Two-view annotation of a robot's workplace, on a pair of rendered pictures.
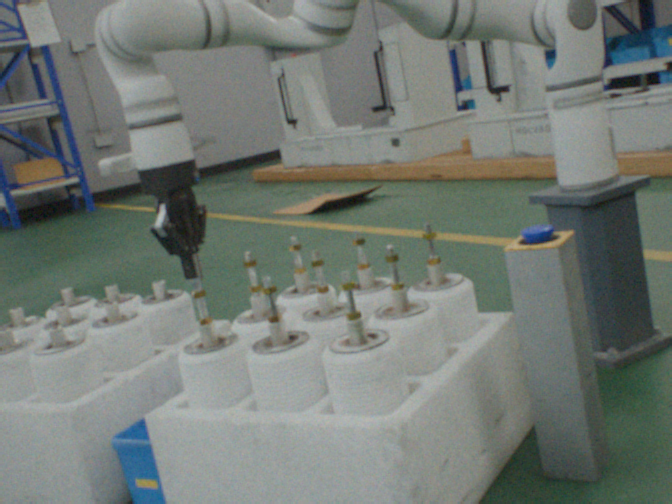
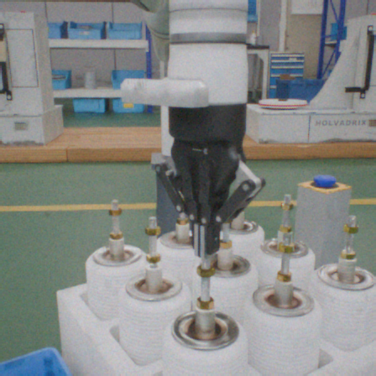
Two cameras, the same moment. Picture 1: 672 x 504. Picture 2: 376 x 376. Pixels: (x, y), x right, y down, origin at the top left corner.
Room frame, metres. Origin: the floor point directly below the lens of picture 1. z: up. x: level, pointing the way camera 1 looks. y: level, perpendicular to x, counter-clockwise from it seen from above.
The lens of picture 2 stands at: (0.93, 0.60, 0.53)
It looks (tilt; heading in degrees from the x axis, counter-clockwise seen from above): 16 degrees down; 294
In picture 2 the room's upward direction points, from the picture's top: straight up
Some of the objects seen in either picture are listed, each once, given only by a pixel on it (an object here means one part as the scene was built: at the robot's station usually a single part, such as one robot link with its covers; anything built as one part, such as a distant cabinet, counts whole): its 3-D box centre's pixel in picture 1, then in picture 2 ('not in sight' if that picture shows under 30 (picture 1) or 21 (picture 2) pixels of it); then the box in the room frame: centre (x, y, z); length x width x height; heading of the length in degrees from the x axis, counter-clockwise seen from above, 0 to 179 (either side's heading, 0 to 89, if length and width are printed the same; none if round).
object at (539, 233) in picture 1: (538, 235); (324, 182); (1.03, -0.25, 0.32); 0.04 x 0.04 x 0.02
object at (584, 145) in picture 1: (580, 136); (179, 124); (1.42, -0.44, 0.39); 0.09 x 0.09 x 0.17; 28
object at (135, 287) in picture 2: (261, 315); (154, 286); (1.19, 0.13, 0.25); 0.08 x 0.08 x 0.01
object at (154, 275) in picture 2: (259, 306); (154, 278); (1.19, 0.13, 0.26); 0.02 x 0.02 x 0.03
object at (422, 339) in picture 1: (414, 374); (280, 300); (1.06, -0.07, 0.16); 0.10 x 0.10 x 0.18
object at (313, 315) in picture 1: (328, 312); (225, 265); (1.12, 0.03, 0.25); 0.08 x 0.08 x 0.01
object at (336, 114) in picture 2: not in sight; (315, 77); (1.39, -2.41, 0.45); 0.82 x 0.57 x 0.74; 28
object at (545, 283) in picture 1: (558, 357); (317, 262); (1.03, -0.25, 0.16); 0.07 x 0.07 x 0.31; 57
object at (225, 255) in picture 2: (326, 303); (225, 257); (1.12, 0.03, 0.26); 0.02 x 0.02 x 0.03
